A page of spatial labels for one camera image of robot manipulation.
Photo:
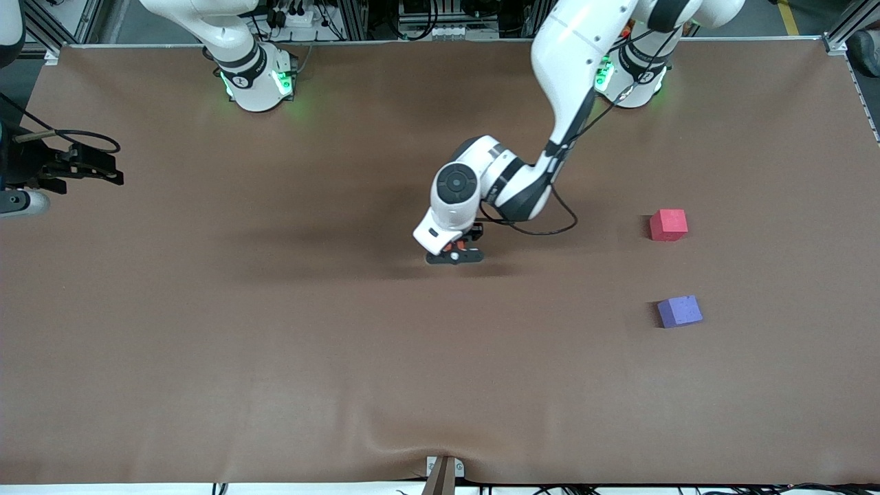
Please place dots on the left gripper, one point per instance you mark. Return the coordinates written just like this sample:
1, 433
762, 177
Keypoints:
474, 234

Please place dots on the orange foam block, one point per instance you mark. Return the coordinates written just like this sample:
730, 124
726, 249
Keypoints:
448, 246

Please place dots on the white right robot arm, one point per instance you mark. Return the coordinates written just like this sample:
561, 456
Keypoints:
240, 62

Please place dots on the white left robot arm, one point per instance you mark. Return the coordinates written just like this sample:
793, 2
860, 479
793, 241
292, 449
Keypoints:
570, 55

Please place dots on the left gripper grey-tipped bar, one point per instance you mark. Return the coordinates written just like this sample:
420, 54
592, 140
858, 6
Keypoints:
474, 256

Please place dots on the gripper grey-tipped bar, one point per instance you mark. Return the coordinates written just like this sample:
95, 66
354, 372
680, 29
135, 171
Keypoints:
27, 203
474, 256

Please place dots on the right gripper grey-tipped bar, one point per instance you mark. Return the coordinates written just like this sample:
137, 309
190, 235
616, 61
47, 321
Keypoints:
27, 203

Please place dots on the red foam block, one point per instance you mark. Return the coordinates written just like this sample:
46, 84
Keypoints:
670, 223

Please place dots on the white terminal strip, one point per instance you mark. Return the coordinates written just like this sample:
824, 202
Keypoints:
454, 31

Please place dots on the purple foam block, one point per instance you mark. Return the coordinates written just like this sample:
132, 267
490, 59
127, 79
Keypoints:
680, 313

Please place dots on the brown table mat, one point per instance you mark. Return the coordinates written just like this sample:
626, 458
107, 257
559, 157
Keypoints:
275, 344

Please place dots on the brown wooden strip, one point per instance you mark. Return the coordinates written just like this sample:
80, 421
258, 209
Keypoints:
440, 481

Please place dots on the white power strip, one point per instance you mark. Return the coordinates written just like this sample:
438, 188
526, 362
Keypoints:
299, 17

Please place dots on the dark grey round object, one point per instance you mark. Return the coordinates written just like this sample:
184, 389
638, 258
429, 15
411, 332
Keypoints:
867, 53

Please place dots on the aluminium corner bracket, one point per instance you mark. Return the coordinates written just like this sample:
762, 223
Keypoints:
53, 56
835, 42

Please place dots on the aluminium frame post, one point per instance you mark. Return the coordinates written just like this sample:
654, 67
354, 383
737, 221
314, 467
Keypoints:
531, 17
350, 20

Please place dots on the metal clamp bracket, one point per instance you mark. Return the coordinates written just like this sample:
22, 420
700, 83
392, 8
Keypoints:
432, 467

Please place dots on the aluminium table edge rail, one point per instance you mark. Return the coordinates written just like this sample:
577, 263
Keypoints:
867, 110

